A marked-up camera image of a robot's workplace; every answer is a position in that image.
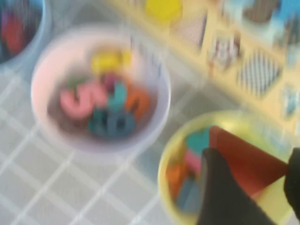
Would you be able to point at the teal wooden number piece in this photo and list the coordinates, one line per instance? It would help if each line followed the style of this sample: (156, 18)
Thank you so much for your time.
(117, 97)

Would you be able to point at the wooden shape puzzle board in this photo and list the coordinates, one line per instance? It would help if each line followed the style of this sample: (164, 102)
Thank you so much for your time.
(253, 47)

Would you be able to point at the pink plastic bowl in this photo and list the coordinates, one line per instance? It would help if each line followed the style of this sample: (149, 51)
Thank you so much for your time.
(47, 93)

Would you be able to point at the grey-blue wooden shape piece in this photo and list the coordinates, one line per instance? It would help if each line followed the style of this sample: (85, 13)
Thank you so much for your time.
(191, 194)

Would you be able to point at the blue plastic bowl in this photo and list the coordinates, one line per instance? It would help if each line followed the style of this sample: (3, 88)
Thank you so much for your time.
(45, 28)

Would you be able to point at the grey-blue wooden number piece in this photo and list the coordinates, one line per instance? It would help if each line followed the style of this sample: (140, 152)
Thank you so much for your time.
(112, 126)

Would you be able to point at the orange wooden shape piece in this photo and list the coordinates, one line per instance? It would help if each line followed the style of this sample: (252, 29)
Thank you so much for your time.
(177, 180)

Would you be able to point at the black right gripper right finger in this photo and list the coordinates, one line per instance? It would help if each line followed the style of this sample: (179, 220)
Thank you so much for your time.
(293, 178)

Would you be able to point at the yellow wooden number piece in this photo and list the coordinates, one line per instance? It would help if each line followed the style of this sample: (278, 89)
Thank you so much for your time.
(107, 59)

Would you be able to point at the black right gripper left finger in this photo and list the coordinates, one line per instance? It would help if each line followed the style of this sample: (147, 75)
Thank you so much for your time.
(225, 192)

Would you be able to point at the purple wooden number piece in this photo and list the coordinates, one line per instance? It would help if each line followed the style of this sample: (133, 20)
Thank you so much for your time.
(110, 79)

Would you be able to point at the red wooden triangle piece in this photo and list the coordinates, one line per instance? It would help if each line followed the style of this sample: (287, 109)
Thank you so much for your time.
(243, 159)

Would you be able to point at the pink wooden shape piece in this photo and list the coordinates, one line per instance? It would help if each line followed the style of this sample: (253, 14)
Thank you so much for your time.
(193, 161)

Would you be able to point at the pink wooden number piece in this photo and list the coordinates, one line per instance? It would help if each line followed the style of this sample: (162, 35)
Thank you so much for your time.
(79, 103)

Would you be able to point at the yellow wooden pentagon piece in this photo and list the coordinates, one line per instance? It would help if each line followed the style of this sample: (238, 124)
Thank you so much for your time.
(164, 9)

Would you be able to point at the yellow plastic bowl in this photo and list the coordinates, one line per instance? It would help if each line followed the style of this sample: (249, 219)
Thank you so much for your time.
(168, 187)

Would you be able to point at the teal wooden shape piece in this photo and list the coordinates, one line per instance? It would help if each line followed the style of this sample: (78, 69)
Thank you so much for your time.
(199, 140)

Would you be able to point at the orange wooden zero piece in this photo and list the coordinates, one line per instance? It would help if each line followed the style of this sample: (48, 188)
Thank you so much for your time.
(138, 103)

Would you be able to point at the grey white-grid tablecloth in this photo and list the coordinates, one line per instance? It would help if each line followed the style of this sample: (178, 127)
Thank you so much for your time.
(47, 178)

